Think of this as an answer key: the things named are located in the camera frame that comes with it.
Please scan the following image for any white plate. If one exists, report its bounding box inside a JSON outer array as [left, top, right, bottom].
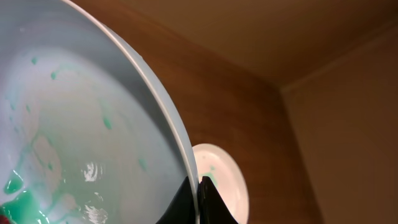
[[193, 143, 249, 224], [1, 0, 199, 223]]

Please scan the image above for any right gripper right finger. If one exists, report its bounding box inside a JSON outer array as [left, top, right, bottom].
[[198, 176, 238, 224]]

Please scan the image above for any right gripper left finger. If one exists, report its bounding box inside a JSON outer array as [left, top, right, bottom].
[[156, 177, 196, 224]]

